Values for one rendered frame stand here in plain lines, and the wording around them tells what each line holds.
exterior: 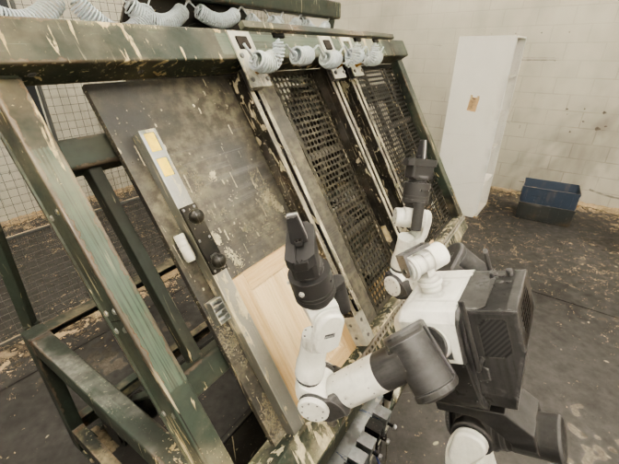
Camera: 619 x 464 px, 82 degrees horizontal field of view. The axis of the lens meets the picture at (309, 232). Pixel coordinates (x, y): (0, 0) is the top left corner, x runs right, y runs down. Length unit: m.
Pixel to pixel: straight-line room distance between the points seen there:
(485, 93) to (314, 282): 4.17
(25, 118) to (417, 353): 0.94
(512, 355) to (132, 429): 1.17
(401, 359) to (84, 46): 0.98
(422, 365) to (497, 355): 0.21
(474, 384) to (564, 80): 5.30
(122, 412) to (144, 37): 1.19
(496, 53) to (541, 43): 1.42
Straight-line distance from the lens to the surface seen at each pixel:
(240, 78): 1.32
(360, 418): 1.44
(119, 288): 0.89
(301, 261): 0.63
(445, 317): 0.89
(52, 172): 0.92
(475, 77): 4.72
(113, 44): 1.07
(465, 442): 1.19
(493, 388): 1.01
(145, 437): 1.43
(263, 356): 1.09
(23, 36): 1.00
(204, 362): 1.07
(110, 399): 1.58
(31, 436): 2.74
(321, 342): 0.78
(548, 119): 6.05
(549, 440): 1.16
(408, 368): 0.82
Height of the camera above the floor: 1.90
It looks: 27 degrees down
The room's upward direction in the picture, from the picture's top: straight up
